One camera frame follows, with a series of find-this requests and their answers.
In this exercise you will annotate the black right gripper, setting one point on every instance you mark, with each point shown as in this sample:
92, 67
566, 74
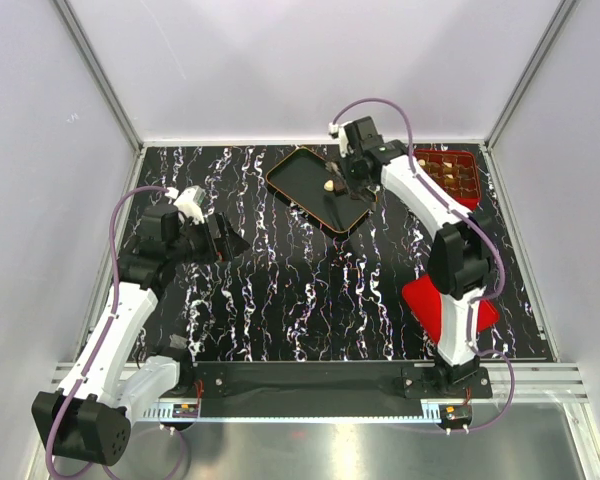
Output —
369, 182

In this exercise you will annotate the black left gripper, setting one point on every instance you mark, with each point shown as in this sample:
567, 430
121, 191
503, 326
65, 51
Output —
233, 243

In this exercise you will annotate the dark heart chocolate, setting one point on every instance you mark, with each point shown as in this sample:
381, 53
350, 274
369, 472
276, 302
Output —
340, 189

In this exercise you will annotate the metal tweezers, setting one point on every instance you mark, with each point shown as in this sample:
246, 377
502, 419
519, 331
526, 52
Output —
334, 169

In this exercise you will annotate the red box lid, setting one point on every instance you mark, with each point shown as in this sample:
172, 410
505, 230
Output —
423, 299

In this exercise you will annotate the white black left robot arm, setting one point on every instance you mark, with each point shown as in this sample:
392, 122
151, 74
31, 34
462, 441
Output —
90, 415

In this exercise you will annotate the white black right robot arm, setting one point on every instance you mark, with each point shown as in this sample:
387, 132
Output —
461, 257

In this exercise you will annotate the red chocolate box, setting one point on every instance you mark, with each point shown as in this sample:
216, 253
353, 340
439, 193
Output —
455, 172

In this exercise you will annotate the dark green gold-rimmed tray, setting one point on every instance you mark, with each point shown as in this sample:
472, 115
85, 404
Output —
299, 179

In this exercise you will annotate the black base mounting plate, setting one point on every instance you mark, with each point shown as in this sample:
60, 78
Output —
382, 392

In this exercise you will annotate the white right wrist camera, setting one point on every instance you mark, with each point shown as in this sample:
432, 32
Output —
355, 136

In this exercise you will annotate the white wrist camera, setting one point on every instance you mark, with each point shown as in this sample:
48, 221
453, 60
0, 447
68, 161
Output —
188, 202
355, 136

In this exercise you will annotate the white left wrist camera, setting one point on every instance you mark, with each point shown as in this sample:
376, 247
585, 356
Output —
188, 202

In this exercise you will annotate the aluminium frame post right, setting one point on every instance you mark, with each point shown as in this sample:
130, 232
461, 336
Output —
550, 35

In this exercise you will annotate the aluminium frame post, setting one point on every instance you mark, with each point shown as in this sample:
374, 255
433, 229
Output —
89, 57
550, 35

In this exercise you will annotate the aluminium frame post left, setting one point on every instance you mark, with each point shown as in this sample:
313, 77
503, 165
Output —
89, 57

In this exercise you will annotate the aluminium front rail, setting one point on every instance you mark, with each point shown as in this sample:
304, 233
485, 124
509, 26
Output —
532, 383

